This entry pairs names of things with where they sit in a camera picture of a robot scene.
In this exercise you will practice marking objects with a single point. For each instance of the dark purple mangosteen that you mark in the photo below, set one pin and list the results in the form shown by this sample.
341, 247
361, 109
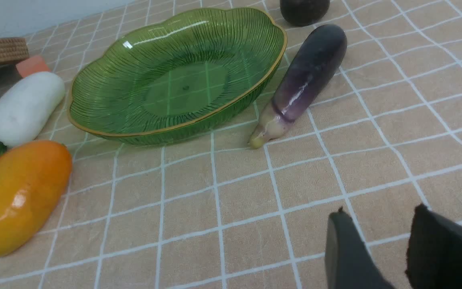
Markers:
302, 13

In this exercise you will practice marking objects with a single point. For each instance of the orange foam cube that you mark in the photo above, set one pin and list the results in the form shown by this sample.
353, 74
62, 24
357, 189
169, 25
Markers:
34, 64

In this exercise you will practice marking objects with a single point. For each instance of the white radish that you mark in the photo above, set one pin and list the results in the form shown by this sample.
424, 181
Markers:
26, 107

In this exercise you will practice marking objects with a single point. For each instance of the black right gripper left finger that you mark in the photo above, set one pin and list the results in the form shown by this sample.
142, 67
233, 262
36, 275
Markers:
347, 261

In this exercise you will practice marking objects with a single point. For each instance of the yellow orange mango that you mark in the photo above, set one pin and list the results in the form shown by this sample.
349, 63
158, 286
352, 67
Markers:
33, 177

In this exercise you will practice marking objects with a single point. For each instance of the green glass leaf plate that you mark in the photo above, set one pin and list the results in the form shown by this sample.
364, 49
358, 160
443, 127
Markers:
169, 81

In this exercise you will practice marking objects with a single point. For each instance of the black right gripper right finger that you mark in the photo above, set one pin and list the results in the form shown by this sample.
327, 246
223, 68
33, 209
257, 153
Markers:
434, 253

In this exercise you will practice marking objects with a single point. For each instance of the purple eggplant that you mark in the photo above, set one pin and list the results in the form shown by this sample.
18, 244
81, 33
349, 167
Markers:
312, 68

